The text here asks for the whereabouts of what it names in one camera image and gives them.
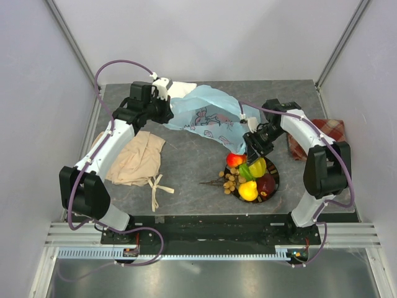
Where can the white folded cloth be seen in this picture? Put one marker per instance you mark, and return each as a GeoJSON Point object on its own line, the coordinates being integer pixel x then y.
{"type": "Point", "coordinates": [180, 89]}

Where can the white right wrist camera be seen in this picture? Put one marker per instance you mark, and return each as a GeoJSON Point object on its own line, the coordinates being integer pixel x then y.
{"type": "Point", "coordinates": [251, 122]}

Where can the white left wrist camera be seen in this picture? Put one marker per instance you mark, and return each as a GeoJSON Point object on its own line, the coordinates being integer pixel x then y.
{"type": "Point", "coordinates": [160, 87]}

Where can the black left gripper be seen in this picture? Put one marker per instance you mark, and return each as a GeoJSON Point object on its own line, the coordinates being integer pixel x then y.
{"type": "Point", "coordinates": [167, 115]}

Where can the red plaid cloth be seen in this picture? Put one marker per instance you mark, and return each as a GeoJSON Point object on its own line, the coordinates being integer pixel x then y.
{"type": "Point", "coordinates": [331, 127]}

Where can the red yellow fake peach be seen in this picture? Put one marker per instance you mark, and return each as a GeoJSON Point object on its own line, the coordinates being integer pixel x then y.
{"type": "Point", "coordinates": [234, 160]}

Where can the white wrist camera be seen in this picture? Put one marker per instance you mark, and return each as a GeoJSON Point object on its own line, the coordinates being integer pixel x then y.
{"type": "Point", "coordinates": [251, 122]}
{"type": "Point", "coordinates": [160, 87]}

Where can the dark red fake apple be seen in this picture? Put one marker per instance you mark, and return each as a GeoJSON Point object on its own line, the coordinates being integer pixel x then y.
{"type": "Point", "coordinates": [265, 185]}

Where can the beige crumpled cloth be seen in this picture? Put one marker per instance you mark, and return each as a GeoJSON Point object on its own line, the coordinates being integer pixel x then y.
{"type": "Point", "coordinates": [138, 164]}

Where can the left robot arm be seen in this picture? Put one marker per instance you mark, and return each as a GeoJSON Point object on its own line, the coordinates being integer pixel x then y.
{"type": "Point", "coordinates": [82, 186]}

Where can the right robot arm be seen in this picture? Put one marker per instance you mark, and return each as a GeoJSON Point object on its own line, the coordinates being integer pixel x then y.
{"type": "Point", "coordinates": [328, 162]}

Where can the yellow fake star fruit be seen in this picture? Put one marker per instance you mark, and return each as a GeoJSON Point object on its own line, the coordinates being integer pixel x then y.
{"type": "Point", "coordinates": [258, 168]}

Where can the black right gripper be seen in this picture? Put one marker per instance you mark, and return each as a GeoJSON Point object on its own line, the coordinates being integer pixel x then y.
{"type": "Point", "coordinates": [254, 153]}

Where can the yellow fake pear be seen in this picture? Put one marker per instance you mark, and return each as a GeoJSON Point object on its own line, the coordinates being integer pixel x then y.
{"type": "Point", "coordinates": [248, 191]}

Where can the aluminium frame rail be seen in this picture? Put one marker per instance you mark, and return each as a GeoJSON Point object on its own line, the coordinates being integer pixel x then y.
{"type": "Point", "coordinates": [335, 235]}

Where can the yellow fake berry bunch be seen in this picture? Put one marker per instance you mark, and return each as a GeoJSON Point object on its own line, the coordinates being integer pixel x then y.
{"type": "Point", "coordinates": [227, 179]}

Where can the dark rimmed beige plate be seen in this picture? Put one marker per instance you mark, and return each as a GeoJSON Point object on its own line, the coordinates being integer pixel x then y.
{"type": "Point", "coordinates": [270, 169]}

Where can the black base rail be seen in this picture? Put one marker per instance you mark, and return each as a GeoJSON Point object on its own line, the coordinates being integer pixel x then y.
{"type": "Point", "coordinates": [260, 229]}

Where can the light blue plastic bag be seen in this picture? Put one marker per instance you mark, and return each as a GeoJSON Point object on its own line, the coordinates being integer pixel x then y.
{"type": "Point", "coordinates": [214, 114]}

